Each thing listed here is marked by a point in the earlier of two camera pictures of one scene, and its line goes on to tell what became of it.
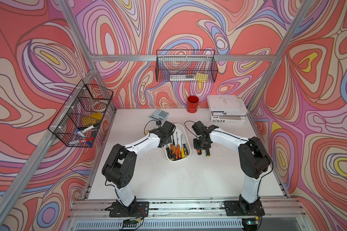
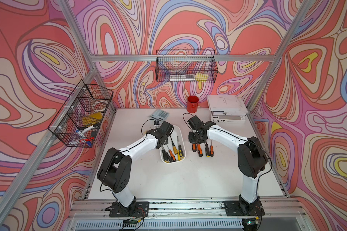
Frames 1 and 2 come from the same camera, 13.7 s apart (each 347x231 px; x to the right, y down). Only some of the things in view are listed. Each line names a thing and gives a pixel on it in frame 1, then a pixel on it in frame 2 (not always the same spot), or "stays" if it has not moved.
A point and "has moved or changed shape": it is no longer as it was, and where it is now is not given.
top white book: (230, 104) stays
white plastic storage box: (180, 129) has moved or changed shape
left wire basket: (77, 123) stays
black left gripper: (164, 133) stays
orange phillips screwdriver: (178, 153) to (199, 150)
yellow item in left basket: (91, 120) stays
